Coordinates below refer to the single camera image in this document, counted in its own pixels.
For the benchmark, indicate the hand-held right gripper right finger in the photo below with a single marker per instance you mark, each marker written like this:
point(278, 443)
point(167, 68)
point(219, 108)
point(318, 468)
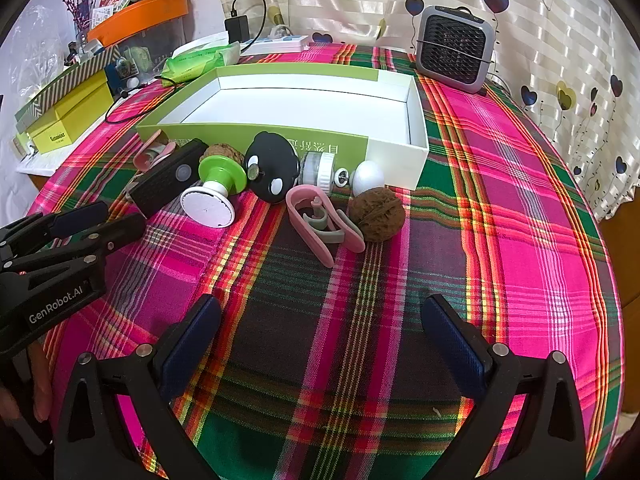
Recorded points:
point(452, 345)

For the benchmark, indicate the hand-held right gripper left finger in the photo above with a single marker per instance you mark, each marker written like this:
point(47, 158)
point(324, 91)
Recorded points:
point(192, 345)

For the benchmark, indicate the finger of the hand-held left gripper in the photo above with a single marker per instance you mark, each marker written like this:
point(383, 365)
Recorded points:
point(75, 221)
point(125, 227)

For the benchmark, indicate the black bike light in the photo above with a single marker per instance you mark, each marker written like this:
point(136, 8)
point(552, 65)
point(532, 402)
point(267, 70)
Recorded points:
point(165, 180)

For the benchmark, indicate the pink rectangular case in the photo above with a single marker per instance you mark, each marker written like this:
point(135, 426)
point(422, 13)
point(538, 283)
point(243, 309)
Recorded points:
point(150, 155)

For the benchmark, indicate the green and white suction holder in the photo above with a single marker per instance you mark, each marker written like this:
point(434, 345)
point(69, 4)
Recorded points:
point(220, 180)

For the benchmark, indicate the brown walnut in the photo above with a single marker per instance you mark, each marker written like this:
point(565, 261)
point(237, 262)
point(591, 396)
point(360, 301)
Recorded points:
point(376, 215)
point(220, 152)

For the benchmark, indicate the pink and grey clip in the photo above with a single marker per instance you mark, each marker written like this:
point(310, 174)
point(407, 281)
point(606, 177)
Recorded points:
point(305, 232)

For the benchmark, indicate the black round disc gadget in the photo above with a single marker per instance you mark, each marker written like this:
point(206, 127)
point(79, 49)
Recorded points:
point(272, 165)

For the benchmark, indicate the white round jar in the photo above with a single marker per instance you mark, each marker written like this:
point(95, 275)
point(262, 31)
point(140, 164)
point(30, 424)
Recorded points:
point(317, 171)

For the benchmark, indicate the green and white cardboard box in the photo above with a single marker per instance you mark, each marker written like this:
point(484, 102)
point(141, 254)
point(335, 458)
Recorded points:
point(310, 105)

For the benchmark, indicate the person's left hand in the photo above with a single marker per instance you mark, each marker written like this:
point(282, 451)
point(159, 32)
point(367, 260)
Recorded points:
point(41, 385)

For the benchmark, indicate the yellow cardboard box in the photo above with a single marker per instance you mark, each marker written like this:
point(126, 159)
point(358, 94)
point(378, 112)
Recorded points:
point(70, 120)

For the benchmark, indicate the plaid tablecloth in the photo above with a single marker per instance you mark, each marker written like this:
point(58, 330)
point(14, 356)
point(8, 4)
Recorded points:
point(350, 335)

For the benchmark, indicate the striped box lid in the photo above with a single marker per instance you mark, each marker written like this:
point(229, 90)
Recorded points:
point(60, 85)

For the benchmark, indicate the green tissue pack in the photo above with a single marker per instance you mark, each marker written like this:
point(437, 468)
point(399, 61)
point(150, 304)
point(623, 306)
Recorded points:
point(200, 62)

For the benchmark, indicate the clear bin with orange lid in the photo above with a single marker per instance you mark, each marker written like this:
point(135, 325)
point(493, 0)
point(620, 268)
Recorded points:
point(140, 25)

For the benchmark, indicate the black power adapter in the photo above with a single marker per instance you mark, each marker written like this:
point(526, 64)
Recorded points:
point(236, 29)

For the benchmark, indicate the white power strip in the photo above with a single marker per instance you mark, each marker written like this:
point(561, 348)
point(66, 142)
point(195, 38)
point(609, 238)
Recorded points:
point(280, 44)

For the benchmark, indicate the grey fan heater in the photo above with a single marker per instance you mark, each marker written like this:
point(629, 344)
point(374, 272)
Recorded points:
point(452, 50)

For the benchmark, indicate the striped curtain with hearts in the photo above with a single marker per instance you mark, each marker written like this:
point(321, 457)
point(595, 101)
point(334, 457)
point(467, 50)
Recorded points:
point(550, 35)

